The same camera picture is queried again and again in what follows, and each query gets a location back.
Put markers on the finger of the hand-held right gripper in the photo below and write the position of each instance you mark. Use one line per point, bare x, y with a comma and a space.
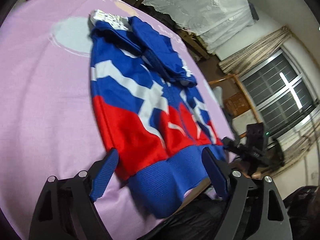
232, 146

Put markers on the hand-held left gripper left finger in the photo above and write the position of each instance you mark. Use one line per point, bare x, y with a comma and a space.
107, 170

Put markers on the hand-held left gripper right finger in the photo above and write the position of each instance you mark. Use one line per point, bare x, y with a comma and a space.
217, 175

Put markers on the blue red hooded jacket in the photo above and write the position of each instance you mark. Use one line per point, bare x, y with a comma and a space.
125, 92

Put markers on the person's right hand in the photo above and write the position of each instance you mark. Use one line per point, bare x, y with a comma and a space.
246, 167

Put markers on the barred window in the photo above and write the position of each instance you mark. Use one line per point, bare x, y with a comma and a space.
275, 92

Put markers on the checked curtain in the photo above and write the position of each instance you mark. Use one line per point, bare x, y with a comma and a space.
250, 52
305, 140

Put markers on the grey cushion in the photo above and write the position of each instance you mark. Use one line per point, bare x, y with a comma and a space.
217, 95

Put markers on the black garment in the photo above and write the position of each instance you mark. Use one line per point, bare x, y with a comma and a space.
187, 220

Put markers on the wooden armchair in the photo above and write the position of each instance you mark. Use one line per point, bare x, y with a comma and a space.
240, 82

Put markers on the purple printed blanket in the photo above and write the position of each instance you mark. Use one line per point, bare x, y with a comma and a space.
37, 92

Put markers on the cluttered wooden bench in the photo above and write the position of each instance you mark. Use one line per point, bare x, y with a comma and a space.
192, 42

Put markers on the white lace cloth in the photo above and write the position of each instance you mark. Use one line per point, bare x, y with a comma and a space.
200, 12

